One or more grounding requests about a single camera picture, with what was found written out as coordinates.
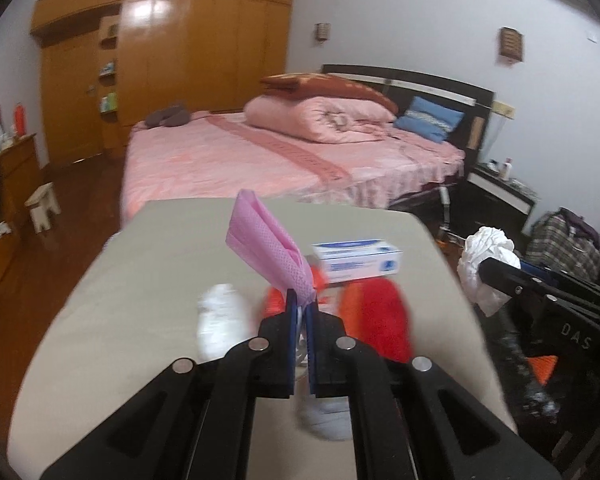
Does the small white stool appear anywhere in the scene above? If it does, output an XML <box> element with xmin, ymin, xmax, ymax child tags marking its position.
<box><xmin>25</xmin><ymin>182</ymin><xmax>61</xmax><ymax>234</ymax></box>

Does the pink face mask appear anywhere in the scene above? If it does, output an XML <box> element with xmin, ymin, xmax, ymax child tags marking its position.
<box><xmin>226</xmin><ymin>190</ymin><xmax>316</xmax><ymax>307</ymax></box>

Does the orange mesh scrap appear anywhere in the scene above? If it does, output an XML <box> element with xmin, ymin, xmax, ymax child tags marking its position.
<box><xmin>526</xmin><ymin>354</ymin><xmax>561</xmax><ymax>387</ymax></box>

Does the wooden wall lamp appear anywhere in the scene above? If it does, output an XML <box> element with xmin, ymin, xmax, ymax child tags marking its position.
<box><xmin>497</xmin><ymin>26</ymin><xmax>524</xmax><ymax>64</ymax></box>

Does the white tissue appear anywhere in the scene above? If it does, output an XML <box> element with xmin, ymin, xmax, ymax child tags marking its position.
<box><xmin>197</xmin><ymin>284</ymin><xmax>253</xmax><ymax>361</ymax></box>
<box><xmin>456</xmin><ymin>226</ymin><xmax>522</xmax><ymax>317</ymax></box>

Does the red thermos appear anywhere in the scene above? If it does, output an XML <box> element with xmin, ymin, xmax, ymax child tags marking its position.
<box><xmin>12</xmin><ymin>102</ymin><xmax>29</xmax><ymax>137</ymax></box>

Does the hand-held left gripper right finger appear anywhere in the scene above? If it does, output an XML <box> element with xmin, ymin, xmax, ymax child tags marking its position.
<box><xmin>305</xmin><ymin>302</ymin><xmax>564</xmax><ymax>480</ymax></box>

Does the white and blue box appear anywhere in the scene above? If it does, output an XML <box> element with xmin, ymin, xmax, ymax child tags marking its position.
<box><xmin>312</xmin><ymin>239</ymin><xmax>404</xmax><ymax>284</ymax></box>

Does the folded pink quilt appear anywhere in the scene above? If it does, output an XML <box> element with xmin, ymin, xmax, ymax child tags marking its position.
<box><xmin>243</xmin><ymin>94</ymin><xmax>398</xmax><ymax>146</ymax></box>

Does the plaid bag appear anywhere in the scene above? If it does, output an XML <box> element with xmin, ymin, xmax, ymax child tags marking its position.
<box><xmin>525</xmin><ymin>207</ymin><xmax>600</xmax><ymax>282</ymax></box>

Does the wooden cabinet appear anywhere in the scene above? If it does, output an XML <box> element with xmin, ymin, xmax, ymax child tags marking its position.
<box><xmin>0</xmin><ymin>132</ymin><xmax>44</xmax><ymax>313</ymax></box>

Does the red-brown patterned pillow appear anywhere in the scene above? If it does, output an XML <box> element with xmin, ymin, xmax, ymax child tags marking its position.
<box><xmin>260</xmin><ymin>72</ymin><xmax>399</xmax><ymax>114</ymax></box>

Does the orange packet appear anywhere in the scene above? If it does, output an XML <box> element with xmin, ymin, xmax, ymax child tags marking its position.
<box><xmin>262</xmin><ymin>284</ymin><xmax>287</xmax><ymax>317</ymax></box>

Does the black and white nightstand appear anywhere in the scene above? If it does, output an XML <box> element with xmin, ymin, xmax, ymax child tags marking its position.
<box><xmin>464</xmin><ymin>162</ymin><xmax>537</xmax><ymax>235</ymax></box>

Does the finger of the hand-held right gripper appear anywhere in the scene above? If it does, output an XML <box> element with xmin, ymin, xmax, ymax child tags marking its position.
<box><xmin>479</xmin><ymin>258</ymin><xmax>600</xmax><ymax>319</ymax></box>
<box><xmin>521</xmin><ymin>259</ymin><xmax>600</xmax><ymax>306</ymax></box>

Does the red sock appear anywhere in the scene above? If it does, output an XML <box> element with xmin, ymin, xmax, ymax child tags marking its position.
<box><xmin>362</xmin><ymin>280</ymin><xmax>415</xmax><ymax>363</ymax></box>

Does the blue pillow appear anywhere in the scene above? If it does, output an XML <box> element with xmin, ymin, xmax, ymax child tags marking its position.
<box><xmin>394</xmin><ymin>96</ymin><xmax>465</xmax><ymax>144</ymax></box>

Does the bed with pink sheet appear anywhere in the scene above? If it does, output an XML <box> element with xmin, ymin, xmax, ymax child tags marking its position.
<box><xmin>120</xmin><ymin>64</ymin><xmax>496</xmax><ymax>227</ymax></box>

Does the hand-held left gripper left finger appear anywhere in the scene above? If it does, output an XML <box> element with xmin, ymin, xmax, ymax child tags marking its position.
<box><xmin>40</xmin><ymin>287</ymin><xmax>301</xmax><ymax>480</ymax></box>

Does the wooden wardrobe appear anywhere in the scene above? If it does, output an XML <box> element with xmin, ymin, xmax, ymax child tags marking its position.
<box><xmin>30</xmin><ymin>0</ymin><xmax>297</xmax><ymax>172</ymax></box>

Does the grey cloth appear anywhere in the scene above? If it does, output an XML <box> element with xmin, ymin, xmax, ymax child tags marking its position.
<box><xmin>145</xmin><ymin>101</ymin><xmax>191</xmax><ymax>129</ymax></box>

